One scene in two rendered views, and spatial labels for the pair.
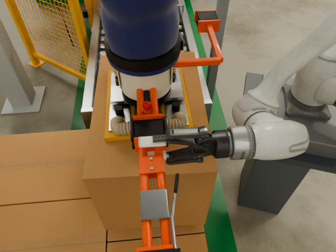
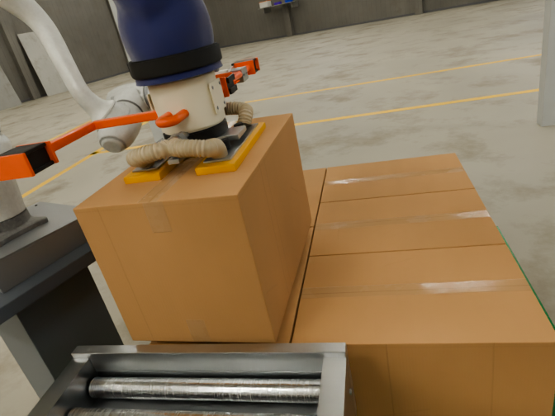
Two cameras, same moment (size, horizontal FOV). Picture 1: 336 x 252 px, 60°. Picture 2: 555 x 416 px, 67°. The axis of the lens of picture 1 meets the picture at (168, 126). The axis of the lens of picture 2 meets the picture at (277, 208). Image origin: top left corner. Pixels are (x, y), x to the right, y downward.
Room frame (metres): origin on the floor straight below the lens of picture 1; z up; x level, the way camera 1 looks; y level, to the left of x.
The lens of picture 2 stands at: (1.71, 0.63, 1.29)
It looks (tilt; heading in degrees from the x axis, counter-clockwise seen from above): 25 degrees down; 201
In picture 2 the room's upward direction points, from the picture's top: 12 degrees counter-clockwise
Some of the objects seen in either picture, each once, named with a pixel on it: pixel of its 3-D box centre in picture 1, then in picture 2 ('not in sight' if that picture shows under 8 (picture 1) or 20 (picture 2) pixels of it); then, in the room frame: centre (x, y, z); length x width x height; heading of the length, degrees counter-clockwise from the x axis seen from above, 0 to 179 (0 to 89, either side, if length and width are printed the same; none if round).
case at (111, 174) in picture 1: (151, 137); (220, 215); (0.73, 0.07, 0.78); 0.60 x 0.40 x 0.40; 3
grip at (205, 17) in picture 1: (206, 21); (25, 160); (1.06, -0.16, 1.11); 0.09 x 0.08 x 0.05; 95
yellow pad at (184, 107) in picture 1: (173, 94); (168, 148); (0.75, -0.02, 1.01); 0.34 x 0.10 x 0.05; 5
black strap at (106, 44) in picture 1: (143, 43); (174, 60); (0.74, 0.07, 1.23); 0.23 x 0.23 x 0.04
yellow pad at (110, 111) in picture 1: (120, 98); (233, 139); (0.73, 0.17, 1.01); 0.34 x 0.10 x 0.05; 5
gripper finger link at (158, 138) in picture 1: (162, 136); not in sight; (0.44, 0.01, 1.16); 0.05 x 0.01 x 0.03; 95
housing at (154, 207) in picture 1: (154, 208); (237, 75); (0.28, 0.03, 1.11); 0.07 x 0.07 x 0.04; 5
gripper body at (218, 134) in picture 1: (210, 144); not in sight; (0.45, -0.11, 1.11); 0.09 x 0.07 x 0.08; 95
